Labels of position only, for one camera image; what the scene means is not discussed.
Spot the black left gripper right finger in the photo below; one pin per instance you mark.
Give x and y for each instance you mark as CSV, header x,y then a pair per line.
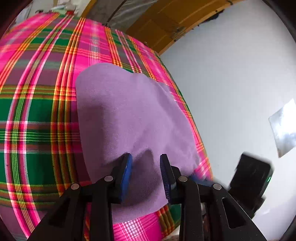
x,y
207,212

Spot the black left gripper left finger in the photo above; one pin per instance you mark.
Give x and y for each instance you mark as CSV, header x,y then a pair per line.
x,y
66,220

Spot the purple fleece garment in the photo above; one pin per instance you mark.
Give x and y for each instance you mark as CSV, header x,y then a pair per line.
x,y
122,112

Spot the pink plaid bed sheet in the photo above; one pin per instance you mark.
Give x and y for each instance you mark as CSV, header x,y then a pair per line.
x,y
41,151

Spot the brown wooden door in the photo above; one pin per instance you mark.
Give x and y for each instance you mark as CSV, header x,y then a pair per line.
x,y
162,24

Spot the plastic wrapped mattress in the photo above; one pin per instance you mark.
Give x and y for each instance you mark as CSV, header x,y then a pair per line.
x,y
118,14

